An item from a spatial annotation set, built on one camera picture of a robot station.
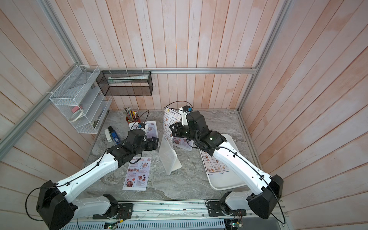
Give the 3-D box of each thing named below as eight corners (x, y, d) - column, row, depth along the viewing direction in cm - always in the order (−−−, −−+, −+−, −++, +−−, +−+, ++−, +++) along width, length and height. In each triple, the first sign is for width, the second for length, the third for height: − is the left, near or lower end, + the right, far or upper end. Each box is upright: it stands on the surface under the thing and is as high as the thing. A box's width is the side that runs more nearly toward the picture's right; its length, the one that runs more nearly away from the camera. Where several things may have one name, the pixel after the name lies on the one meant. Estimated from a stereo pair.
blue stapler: (116, 145, 100) (113, 142, 97) (109, 131, 108) (106, 127, 105) (121, 142, 102) (119, 139, 98) (114, 128, 110) (112, 125, 106)
